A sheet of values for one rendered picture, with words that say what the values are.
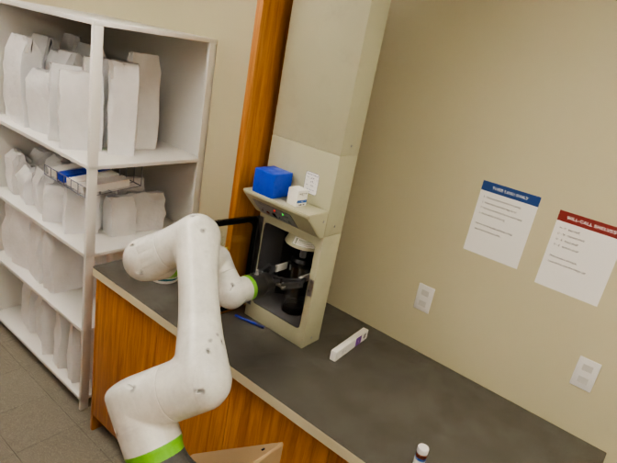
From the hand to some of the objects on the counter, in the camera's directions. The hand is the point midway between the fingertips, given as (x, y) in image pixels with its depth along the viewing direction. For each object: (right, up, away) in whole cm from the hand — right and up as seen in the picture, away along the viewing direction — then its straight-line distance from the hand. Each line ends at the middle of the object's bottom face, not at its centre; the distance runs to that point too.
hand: (295, 271), depth 208 cm
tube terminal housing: (-2, -22, +14) cm, 26 cm away
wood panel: (-17, -14, +28) cm, 36 cm away
